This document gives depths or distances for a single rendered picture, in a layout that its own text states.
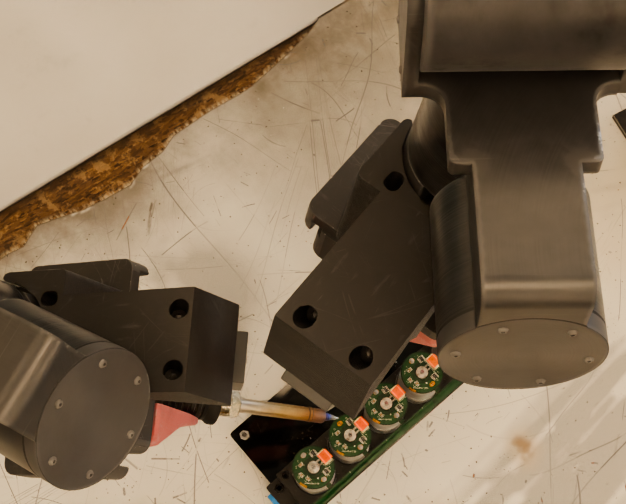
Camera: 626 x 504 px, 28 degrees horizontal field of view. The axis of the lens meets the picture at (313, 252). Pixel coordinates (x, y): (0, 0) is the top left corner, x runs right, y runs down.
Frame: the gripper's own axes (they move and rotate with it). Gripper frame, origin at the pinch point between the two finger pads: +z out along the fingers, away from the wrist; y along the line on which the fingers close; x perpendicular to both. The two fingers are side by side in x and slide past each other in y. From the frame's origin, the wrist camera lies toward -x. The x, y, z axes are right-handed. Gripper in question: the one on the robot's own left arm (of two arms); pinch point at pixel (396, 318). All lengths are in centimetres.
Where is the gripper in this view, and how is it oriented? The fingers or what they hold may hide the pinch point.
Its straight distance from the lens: 61.9
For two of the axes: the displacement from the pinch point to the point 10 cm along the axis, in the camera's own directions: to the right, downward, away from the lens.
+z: -1.6, 4.8, 8.6
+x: 5.8, -6.6, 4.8
